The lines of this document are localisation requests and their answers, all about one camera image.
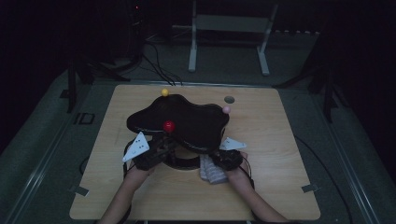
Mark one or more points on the white metal stand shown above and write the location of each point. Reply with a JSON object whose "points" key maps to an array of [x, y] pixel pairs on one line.
{"points": [[230, 23]]}

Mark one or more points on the person's left hand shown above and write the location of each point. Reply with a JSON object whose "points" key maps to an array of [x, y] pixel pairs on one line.
{"points": [[138, 175]]}

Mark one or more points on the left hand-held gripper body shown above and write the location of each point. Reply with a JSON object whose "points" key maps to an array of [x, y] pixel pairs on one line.
{"points": [[140, 152]]}

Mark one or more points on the purple white fluffy cloth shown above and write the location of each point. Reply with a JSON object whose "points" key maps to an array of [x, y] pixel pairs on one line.
{"points": [[213, 174]]}

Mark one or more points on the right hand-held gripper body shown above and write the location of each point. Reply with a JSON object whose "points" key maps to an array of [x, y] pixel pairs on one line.
{"points": [[227, 158]]}

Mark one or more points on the black tripod stand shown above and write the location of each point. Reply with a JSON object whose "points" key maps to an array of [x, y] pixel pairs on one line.
{"points": [[72, 87], [327, 102]]}

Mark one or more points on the grey tape piece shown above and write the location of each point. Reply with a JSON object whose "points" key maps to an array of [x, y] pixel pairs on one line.
{"points": [[310, 188], [79, 191]]}

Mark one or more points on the person's right hand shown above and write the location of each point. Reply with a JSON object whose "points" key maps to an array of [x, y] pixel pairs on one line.
{"points": [[241, 174]]}

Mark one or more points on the pink ball knob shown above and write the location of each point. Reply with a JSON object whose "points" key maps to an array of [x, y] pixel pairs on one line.
{"points": [[226, 109]]}

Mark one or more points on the black wavy tray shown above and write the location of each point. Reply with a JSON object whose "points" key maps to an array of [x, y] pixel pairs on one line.
{"points": [[193, 124]]}

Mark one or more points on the yellow ball knob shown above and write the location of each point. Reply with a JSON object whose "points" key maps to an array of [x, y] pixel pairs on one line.
{"points": [[165, 92]]}

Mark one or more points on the black pole with red light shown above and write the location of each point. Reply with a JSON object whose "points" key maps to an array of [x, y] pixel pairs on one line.
{"points": [[137, 28]]}

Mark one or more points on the red ball knob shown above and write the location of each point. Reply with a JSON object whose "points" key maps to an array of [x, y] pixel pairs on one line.
{"points": [[168, 126]]}

